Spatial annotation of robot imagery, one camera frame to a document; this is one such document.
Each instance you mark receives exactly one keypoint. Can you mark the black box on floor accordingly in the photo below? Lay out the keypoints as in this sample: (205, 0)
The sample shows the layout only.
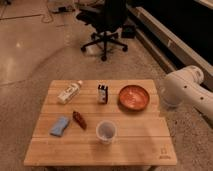
(128, 31)

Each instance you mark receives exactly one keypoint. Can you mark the black office chair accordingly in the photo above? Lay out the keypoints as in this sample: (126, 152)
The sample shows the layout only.
(106, 18)

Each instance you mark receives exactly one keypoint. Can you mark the orange ceramic bowl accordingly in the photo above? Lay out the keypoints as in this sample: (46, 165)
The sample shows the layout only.
(134, 97)

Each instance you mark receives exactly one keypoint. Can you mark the power strip with cables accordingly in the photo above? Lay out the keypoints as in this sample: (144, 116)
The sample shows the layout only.
(62, 9)

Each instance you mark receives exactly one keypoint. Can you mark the clear plastic cup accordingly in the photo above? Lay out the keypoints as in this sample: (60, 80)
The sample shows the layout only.
(106, 131)

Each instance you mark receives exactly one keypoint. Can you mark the white plastic bottle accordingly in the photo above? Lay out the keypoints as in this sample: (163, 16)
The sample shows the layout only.
(66, 95)

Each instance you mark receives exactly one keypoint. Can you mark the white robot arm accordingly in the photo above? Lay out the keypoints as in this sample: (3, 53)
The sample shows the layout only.
(184, 85)

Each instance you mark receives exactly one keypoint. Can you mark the small dark box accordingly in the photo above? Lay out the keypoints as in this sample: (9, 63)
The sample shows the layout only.
(102, 94)

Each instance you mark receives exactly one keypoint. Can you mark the brown snack packet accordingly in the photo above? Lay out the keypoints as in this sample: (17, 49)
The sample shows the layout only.
(79, 119)

